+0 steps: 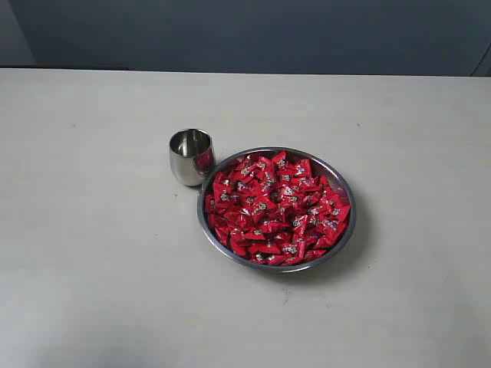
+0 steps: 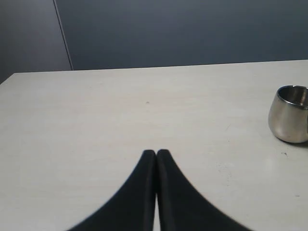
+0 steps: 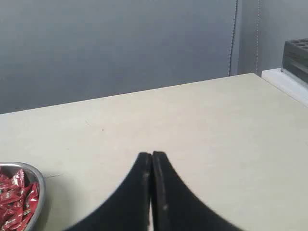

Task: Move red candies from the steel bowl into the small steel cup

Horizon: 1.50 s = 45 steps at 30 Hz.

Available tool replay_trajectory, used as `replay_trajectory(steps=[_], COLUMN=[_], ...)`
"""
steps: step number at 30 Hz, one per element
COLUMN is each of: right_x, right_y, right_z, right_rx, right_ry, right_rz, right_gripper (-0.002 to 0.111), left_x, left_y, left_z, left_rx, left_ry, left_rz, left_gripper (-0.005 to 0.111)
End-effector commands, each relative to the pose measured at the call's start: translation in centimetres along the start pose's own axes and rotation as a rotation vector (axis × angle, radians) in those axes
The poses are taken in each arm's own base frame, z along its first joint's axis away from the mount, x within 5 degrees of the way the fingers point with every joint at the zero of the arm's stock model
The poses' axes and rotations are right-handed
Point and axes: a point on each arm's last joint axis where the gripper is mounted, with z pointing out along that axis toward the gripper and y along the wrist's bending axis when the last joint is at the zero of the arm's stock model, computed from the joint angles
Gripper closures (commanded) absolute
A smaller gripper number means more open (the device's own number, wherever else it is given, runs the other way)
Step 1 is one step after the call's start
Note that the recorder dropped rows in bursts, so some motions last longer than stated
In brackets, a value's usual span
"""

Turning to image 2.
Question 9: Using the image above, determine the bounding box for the stainless steel cup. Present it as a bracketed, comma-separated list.
[268, 85, 308, 143]

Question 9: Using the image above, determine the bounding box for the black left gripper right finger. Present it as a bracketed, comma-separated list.
[156, 149, 243, 231]

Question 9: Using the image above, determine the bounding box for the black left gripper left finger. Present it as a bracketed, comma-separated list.
[70, 150, 156, 231]

